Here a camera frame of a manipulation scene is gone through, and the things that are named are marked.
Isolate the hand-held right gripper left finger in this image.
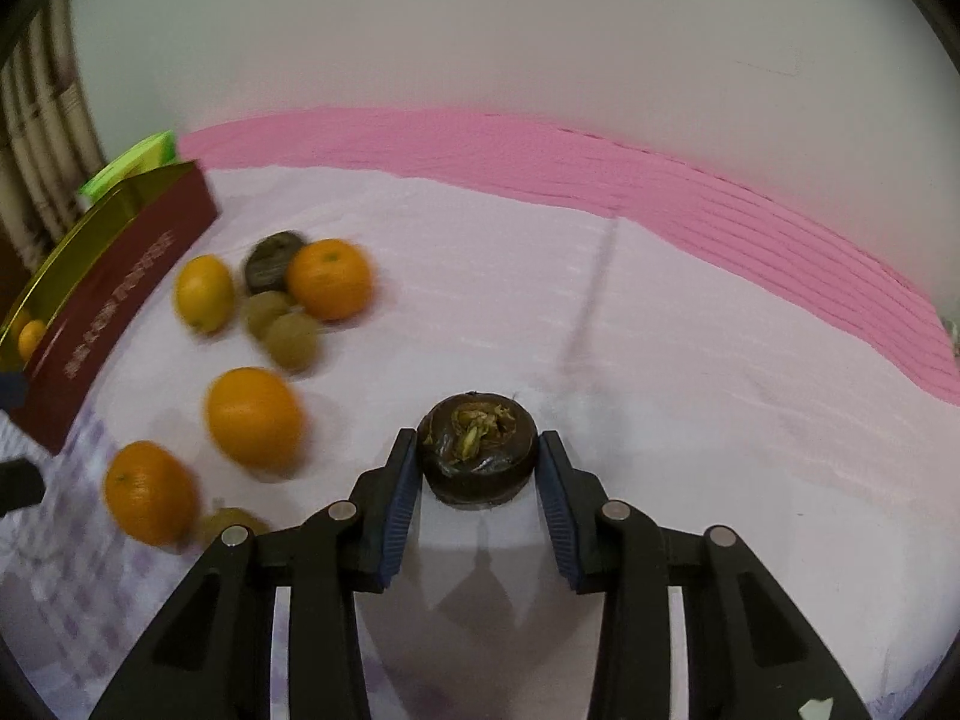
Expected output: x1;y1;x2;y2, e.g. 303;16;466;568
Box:
90;427;421;720

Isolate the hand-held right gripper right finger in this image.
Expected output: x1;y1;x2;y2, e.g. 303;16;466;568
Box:
540;431;875;720

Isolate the orange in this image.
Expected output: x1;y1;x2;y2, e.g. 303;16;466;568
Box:
174;255;236;335
286;238;374;322
16;319;50;361
103;441;200;547
205;366;304;475

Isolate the dark brown mangosteen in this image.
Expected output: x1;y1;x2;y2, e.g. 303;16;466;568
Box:
417;391;539;511
244;231;308;295

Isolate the gold tin box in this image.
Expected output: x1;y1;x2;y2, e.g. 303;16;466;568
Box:
0;161;220;457

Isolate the brown green kiwi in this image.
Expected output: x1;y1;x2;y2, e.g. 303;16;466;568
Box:
264;313;323;372
240;290;295;338
196;508;271;548

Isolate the white purple checkered sheet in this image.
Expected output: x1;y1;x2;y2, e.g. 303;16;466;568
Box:
0;161;960;720

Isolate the green cardboard box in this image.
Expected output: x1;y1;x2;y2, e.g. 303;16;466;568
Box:
79;131;179;200

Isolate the pink blanket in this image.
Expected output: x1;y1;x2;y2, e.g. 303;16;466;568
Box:
178;106;960;407

